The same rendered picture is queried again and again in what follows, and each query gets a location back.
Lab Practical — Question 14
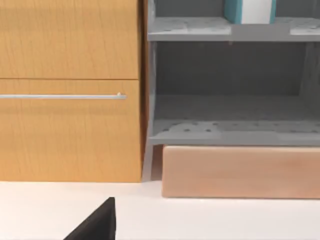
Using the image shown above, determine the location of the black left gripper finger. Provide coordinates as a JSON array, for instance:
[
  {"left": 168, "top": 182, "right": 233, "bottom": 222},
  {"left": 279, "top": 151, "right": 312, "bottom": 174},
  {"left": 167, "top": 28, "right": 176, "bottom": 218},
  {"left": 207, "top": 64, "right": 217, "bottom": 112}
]
[{"left": 62, "top": 196, "right": 117, "bottom": 240}]

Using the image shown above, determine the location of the wooden cupboard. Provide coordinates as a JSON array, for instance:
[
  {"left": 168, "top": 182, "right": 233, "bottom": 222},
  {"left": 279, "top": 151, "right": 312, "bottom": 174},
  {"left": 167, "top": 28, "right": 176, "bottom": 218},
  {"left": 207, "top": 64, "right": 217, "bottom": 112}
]
[{"left": 0, "top": 0, "right": 154, "bottom": 183}]

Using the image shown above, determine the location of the pale wooden drawer front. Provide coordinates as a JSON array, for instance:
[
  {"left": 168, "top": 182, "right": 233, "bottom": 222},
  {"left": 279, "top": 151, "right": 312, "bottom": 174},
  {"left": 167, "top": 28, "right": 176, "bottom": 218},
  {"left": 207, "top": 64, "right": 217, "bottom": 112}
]
[{"left": 161, "top": 145, "right": 320, "bottom": 200}]

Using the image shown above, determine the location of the grey open shelf unit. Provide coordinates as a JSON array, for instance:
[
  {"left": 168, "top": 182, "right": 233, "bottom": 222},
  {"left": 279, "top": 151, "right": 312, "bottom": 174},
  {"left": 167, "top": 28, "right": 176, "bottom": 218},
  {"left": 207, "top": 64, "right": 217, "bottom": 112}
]
[{"left": 146, "top": 0, "right": 320, "bottom": 181}]

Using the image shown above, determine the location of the plain wooden drawer front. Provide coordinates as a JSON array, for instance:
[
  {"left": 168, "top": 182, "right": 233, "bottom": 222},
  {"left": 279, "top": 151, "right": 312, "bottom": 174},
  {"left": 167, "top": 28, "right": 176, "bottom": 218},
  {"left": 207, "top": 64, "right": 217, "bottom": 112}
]
[{"left": 0, "top": 0, "right": 140, "bottom": 80}]

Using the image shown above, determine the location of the teal and white book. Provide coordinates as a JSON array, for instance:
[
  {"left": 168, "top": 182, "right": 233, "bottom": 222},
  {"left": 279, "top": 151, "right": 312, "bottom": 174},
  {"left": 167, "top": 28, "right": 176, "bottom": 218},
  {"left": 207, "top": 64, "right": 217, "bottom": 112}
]
[{"left": 223, "top": 0, "right": 277, "bottom": 25}]

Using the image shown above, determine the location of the wooden drawer front with handle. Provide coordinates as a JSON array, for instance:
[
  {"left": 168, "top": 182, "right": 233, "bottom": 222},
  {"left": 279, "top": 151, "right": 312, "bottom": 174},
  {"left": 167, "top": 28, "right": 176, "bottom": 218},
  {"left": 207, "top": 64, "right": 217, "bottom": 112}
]
[{"left": 0, "top": 78, "right": 143, "bottom": 183}]

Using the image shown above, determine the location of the long metal handle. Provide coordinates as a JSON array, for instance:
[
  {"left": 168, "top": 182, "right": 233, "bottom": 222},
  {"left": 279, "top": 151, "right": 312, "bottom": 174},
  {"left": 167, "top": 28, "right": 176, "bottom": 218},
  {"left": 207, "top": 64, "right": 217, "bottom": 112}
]
[{"left": 0, "top": 92, "right": 127, "bottom": 101}]

